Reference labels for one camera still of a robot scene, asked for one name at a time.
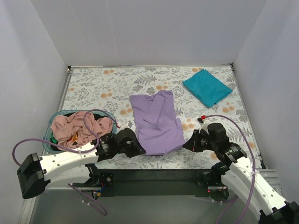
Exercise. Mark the aluminium frame rail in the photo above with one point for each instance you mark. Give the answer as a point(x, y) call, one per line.
point(219, 196)

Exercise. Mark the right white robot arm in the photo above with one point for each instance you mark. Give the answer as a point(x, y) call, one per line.
point(236, 171)

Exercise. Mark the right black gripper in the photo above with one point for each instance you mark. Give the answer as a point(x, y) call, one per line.
point(195, 142)

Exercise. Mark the purple t shirt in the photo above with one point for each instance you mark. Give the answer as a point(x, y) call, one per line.
point(159, 131)

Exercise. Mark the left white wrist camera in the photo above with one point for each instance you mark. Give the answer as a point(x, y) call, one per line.
point(129, 125)

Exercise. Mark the pink t shirt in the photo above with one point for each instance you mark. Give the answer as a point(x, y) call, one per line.
point(74, 131)

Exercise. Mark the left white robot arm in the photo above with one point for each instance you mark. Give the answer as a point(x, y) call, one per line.
point(37, 173)

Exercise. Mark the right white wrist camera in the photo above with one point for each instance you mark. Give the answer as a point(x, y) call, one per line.
point(204, 123)

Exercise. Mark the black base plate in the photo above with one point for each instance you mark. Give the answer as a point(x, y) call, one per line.
point(158, 182)

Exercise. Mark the green garment in basket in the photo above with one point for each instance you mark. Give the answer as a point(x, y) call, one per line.
point(54, 140)

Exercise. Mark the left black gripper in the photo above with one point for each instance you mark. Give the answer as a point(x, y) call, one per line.
point(131, 148)

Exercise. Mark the floral tablecloth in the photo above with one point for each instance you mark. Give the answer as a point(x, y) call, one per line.
point(109, 89)

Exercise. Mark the folded teal t shirt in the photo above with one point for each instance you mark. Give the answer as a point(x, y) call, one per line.
point(206, 88)

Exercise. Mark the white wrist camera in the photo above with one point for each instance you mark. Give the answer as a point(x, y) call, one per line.
point(204, 123)
point(129, 125)

